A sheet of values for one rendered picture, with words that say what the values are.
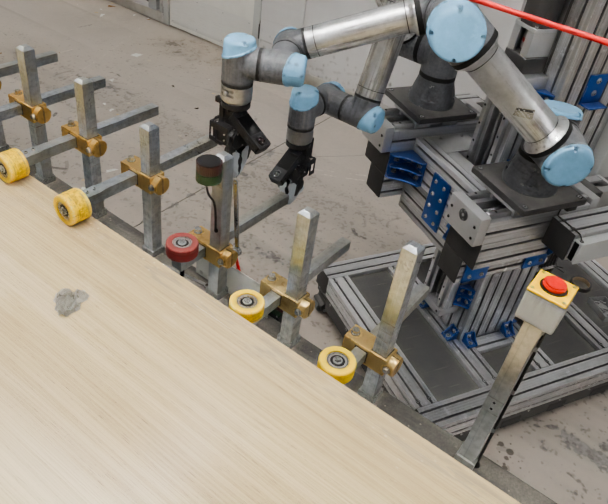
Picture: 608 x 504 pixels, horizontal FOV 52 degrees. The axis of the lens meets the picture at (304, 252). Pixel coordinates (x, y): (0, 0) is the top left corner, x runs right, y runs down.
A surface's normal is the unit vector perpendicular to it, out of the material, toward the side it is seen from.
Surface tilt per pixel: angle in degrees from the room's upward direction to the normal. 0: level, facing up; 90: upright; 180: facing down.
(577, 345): 0
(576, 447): 0
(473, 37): 85
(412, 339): 0
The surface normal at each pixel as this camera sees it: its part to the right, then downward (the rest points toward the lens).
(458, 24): -0.19, 0.53
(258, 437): 0.12, -0.77
